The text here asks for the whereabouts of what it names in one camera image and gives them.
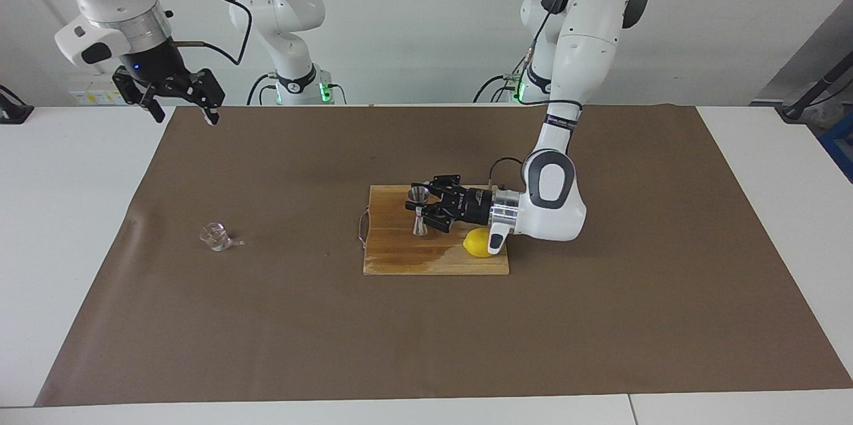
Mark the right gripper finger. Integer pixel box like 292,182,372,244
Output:
181,69,225,127
112,67,166,124

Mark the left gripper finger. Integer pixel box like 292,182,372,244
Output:
420,209,461,234
411,175,462,203

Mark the steel double jigger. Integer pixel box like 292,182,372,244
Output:
407,187,432,237

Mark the small clear glass cup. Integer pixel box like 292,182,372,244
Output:
200,222,235,252

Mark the yellow lemon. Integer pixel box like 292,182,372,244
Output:
462,227,498,258

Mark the white yellow socket strip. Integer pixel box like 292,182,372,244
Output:
69,82,131,107

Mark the wooden cutting board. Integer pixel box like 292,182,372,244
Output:
363,185,510,276

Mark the brown paper table mat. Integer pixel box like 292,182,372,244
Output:
35,104,853,407

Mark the black tripod stand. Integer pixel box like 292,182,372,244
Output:
776,52,853,123

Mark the blue crate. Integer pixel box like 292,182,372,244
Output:
818,112,853,184

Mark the black base cable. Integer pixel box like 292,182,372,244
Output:
473,74,527,105
246,74,277,106

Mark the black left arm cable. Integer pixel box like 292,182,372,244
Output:
490,0,574,187

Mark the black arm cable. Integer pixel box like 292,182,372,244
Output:
143,0,254,67
490,0,574,187

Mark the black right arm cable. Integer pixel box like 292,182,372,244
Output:
143,0,254,67

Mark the black clamp mount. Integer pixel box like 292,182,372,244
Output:
0,84,34,125

